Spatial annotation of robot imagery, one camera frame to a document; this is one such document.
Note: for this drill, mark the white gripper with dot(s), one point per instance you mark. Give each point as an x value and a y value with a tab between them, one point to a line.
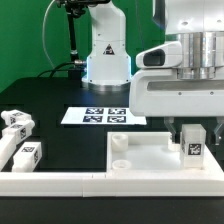
159	93

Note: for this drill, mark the white square tabletop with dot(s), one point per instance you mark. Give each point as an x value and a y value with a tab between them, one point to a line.
151	152

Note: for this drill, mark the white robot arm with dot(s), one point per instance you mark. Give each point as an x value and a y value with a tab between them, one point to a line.
183	77

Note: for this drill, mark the white U-shaped fence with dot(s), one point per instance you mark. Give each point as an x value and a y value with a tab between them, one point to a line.
111	183

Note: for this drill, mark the white marker sheet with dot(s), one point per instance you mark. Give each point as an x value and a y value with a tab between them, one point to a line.
101	116

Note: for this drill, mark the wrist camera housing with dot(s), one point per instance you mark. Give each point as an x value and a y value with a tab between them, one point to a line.
167	55

